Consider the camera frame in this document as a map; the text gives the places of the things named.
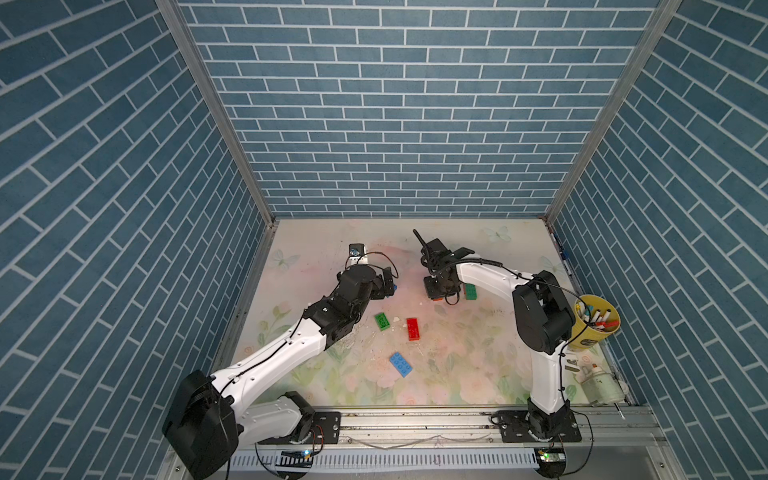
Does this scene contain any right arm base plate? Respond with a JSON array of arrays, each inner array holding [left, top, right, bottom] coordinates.
[[489, 409, 583, 443]]

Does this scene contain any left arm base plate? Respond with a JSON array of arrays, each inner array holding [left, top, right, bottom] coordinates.
[[288, 411, 342, 444]]

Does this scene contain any red lego brick vertical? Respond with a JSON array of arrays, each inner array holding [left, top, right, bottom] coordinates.
[[406, 318, 420, 341]]

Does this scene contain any aluminium front rail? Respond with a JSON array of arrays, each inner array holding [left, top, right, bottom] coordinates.
[[161, 405, 667, 457]]

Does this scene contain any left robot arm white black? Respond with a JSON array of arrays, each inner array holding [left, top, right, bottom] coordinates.
[[162, 264, 396, 479]]

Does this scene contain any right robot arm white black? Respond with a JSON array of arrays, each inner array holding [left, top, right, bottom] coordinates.
[[414, 232, 575, 441]]

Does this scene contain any yellow cup with markers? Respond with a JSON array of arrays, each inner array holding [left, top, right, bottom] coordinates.
[[569, 294, 621, 350]]

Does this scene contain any long blue lego brick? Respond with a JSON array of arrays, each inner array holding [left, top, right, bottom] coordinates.
[[389, 352, 413, 378]]

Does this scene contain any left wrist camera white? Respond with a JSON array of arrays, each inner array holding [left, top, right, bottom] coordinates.
[[344, 243, 367, 269]]

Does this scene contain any long green lego brick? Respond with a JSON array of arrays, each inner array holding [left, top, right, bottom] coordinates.
[[464, 283, 478, 301]]

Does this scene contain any small green lego brick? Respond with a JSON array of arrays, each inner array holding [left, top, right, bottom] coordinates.
[[374, 312, 391, 331]]

